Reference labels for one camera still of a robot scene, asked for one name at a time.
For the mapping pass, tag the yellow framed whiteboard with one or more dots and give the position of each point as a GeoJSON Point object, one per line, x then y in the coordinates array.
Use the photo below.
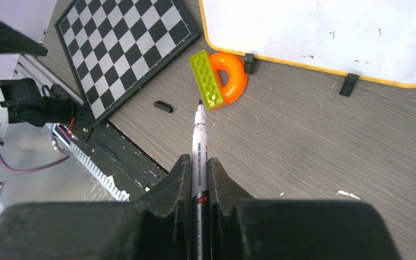
{"type": "Point", "coordinates": [375, 40]}

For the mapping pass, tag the white toothed cable rail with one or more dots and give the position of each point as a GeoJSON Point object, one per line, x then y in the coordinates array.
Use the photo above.
{"type": "Point", "coordinates": [107, 183]}

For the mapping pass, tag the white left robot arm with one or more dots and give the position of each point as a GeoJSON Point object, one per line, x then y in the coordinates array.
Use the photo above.
{"type": "Point", "coordinates": [21, 100]}

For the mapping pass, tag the white black marker pen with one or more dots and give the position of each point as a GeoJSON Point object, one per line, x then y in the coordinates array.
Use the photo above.
{"type": "Point", "coordinates": [200, 241]}

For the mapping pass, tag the black white chessboard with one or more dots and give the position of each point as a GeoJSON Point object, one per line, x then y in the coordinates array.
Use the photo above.
{"type": "Point", "coordinates": [115, 47]}

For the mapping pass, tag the black marker cap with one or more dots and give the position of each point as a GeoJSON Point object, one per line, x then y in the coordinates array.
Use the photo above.
{"type": "Point", "coordinates": [164, 106]}

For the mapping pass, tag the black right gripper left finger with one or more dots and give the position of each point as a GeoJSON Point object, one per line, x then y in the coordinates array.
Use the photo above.
{"type": "Point", "coordinates": [151, 227]}

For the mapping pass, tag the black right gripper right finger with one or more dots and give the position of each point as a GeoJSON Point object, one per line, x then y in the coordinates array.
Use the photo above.
{"type": "Point", "coordinates": [244, 227]}

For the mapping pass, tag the green orange toy block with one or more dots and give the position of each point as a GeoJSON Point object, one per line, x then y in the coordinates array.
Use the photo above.
{"type": "Point", "coordinates": [220, 78]}

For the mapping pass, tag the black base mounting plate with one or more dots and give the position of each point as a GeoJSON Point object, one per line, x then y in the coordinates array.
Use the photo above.
{"type": "Point", "coordinates": [113, 152]}

